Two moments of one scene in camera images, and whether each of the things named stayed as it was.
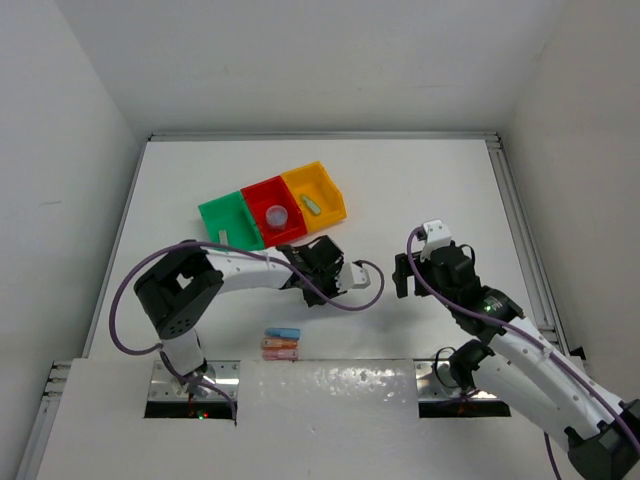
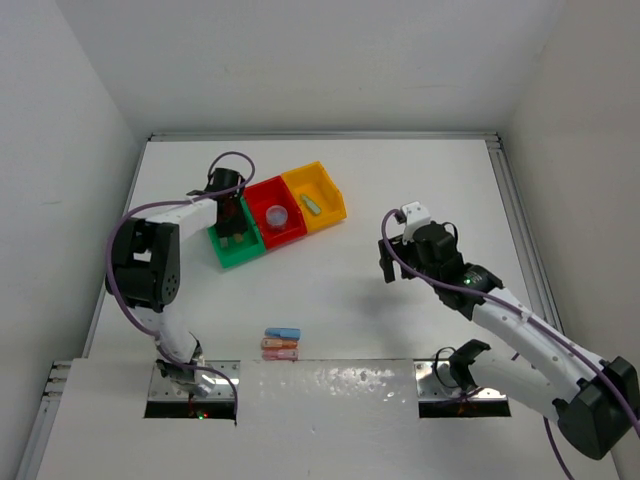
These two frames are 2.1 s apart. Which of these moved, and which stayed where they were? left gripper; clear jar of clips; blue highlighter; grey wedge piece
Moved: left gripper
Stayed: clear jar of clips; grey wedge piece; blue highlighter
